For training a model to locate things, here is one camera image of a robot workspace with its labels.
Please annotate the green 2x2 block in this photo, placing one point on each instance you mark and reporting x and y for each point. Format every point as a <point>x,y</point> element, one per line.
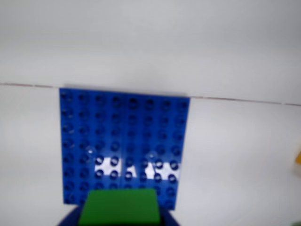
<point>120,207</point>

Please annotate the yellow 2x2 block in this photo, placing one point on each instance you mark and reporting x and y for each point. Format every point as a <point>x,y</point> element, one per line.
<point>298,158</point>

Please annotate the blue 8x8 studded baseplate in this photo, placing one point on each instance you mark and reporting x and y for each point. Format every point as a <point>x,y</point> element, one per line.
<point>117,129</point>

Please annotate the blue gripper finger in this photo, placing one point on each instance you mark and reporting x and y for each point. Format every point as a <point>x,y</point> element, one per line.
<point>168,219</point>
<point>73,217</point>

